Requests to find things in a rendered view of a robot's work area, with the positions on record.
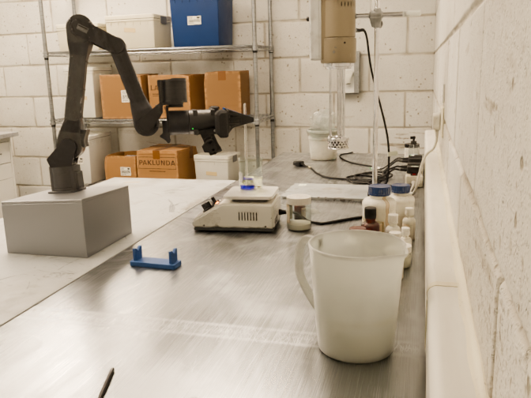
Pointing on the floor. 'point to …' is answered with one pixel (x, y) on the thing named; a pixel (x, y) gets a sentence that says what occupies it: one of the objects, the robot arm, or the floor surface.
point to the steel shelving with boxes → (118, 170)
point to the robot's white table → (13, 309)
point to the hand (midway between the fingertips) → (239, 120)
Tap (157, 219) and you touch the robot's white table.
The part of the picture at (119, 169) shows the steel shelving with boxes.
